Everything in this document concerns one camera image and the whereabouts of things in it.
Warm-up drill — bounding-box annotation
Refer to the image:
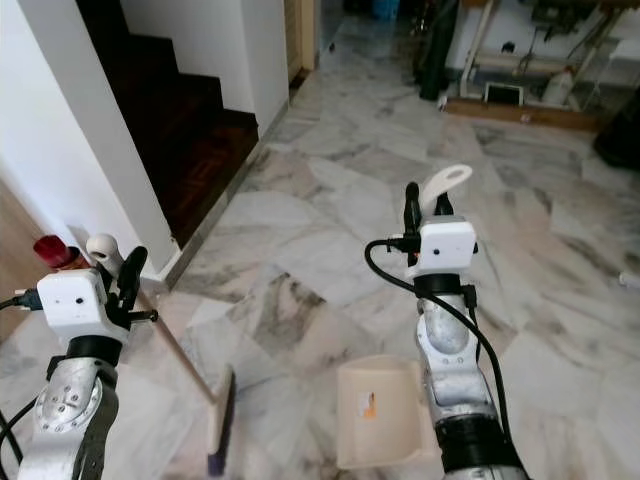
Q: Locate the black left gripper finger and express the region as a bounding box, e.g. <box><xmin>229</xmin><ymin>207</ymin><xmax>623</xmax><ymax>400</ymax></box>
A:
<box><xmin>115</xmin><ymin>247</ymin><xmax>147</xmax><ymax>307</ymax></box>

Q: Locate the clear plastic jug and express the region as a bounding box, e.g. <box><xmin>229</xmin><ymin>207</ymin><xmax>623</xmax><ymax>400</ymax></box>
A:
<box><xmin>542</xmin><ymin>64</ymin><xmax>577</xmax><ymax>105</ymax></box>

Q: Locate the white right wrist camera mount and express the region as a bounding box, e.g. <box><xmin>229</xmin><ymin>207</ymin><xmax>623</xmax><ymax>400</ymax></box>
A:
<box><xmin>417</xmin><ymin>218</ymin><xmax>479</xmax><ymax>279</ymax></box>

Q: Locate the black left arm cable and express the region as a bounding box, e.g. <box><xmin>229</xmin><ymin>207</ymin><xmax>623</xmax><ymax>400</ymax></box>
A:
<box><xmin>0</xmin><ymin>287</ymin><xmax>63</xmax><ymax>473</ymax></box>

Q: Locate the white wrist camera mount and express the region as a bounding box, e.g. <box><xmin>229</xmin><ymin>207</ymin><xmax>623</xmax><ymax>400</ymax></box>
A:
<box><xmin>417</xmin><ymin>218</ymin><xmax>479</xmax><ymax>279</ymax></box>
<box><xmin>37</xmin><ymin>268</ymin><xmax>127</xmax><ymax>347</ymax></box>

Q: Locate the wooden top sewing table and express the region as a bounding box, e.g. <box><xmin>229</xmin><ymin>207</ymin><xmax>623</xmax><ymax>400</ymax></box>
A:
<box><xmin>444</xmin><ymin>0</ymin><xmax>640</xmax><ymax>132</ymax></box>

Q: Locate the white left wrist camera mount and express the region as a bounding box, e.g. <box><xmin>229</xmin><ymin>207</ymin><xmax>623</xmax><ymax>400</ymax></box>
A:
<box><xmin>37</xmin><ymin>268</ymin><xmax>127</xmax><ymax>347</ymax></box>

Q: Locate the wooden door frame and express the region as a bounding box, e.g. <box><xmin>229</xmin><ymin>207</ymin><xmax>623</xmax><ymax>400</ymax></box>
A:
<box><xmin>284</xmin><ymin>0</ymin><xmax>317</xmax><ymax>83</ymax></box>

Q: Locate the white framed tablet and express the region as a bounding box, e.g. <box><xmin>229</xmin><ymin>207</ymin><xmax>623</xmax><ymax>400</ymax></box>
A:
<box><xmin>484</xmin><ymin>81</ymin><xmax>527</xmax><ymax>105</ymax></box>

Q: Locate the red capped orange bottle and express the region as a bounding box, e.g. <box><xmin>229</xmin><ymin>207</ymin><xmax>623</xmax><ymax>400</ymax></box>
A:
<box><xmin>32</xmin><ymin>234</ymin><xmax>92</xmax><ymax>274</ymax></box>

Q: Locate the beige broom with purple bristles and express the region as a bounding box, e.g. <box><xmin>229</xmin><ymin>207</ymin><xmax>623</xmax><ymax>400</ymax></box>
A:
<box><xmin>87</xmin><ymin>233</ymin><xmax>237</xmax><ymax>477</ymax></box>

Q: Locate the dark wooden staircase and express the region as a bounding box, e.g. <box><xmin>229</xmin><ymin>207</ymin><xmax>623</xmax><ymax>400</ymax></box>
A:
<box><xmin>74</xmin><ymin>0</ymin><xmax>260</xmax><ymax>247</ymax></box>

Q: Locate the beige long-handled dustpan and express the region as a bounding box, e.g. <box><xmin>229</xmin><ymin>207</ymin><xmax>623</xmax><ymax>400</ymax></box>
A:
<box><xmin>336</xmin><ymin>164</ymin><xmax>475</xmax><ymax>472</ymax></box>

